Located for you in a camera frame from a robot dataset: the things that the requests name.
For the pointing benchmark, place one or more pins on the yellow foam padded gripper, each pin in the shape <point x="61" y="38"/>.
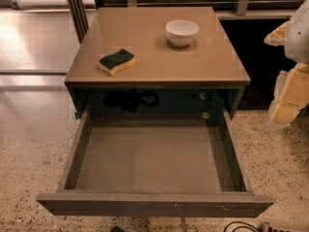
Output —
<point x="298" y="40"/>

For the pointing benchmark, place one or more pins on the grey top drawer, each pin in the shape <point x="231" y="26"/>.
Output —
<point x="161" y="166"/>

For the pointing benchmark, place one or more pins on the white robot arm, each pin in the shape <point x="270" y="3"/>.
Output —
<point x="291" y="91"/>

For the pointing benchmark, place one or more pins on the brown drawer cabinet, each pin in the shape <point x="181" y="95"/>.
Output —
<point x="210" y="62"/>

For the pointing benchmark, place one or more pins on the white ceramic bowl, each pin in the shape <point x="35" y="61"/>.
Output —
<point x="181" y="33"/>

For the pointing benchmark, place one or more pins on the yellow green sponge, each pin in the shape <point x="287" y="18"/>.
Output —
<point x="116" y="62"/>

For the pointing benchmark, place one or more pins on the dark vertical frame post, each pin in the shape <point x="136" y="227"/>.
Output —
<point x="79" y="18"/>

